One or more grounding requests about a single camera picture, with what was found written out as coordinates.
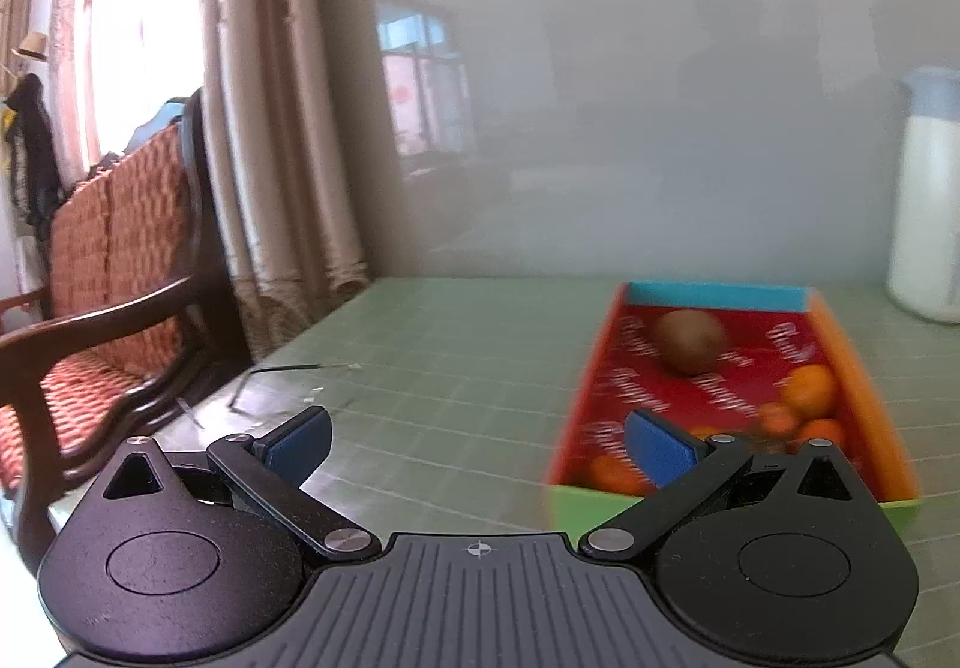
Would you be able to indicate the red cardboard gift box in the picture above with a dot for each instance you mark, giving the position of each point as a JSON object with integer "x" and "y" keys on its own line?
{"x": 645, "y": 353}

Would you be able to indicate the dark hanging coat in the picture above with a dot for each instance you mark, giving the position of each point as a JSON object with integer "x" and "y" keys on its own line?
{"x": 34, "y": 151}

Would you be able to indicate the metal hex key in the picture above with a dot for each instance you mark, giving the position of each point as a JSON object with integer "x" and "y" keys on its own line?
{"x": 285, "y": 368}

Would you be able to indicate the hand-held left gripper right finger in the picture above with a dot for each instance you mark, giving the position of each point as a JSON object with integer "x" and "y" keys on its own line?
{"x": 664, "y": 447}

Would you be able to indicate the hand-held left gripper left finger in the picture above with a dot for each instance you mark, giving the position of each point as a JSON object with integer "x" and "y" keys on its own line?
{"x": 300, "y": 443}

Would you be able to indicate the beige curtain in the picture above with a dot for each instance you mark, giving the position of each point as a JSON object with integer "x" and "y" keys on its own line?
{"x": 285, "y": 113}

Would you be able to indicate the white thermos jug blue-grey lid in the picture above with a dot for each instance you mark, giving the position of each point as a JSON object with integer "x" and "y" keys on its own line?
{"x": 926, "y": 226}

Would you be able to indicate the red woven back cushion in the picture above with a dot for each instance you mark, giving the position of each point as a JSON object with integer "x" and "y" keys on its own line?
{"x": 120, "y": 226}

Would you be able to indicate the blue cloth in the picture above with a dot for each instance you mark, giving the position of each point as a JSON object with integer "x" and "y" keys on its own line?
{"x": 161, "y": 117}

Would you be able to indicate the orange mandarin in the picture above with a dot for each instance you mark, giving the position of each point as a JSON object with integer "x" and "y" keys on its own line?
{"x": 615, "y": 474}
{"x": 810, "y": 389}
{"x": 821, "y": 433}

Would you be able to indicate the straw hat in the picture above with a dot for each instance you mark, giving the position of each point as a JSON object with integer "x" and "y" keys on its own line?
{"x": 31, "y": 47}

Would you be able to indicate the brown kiwi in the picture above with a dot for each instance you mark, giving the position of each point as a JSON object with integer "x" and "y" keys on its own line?
{"x": 688, "y": 342}

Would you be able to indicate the green grid tablecloth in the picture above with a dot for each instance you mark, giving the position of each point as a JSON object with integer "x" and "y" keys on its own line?
{"x": 465, "y": 376}

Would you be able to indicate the small metal rod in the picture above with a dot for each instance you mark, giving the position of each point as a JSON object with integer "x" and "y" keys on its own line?
{"x": 189, "y": 412}

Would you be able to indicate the red woven seat cushion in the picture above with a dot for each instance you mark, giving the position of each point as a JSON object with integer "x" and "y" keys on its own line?
{"x": 82, "y": 383}

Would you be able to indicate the wooden chair with red cushion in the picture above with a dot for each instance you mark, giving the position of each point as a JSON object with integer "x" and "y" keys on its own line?
{"x": 112, "y": 312}

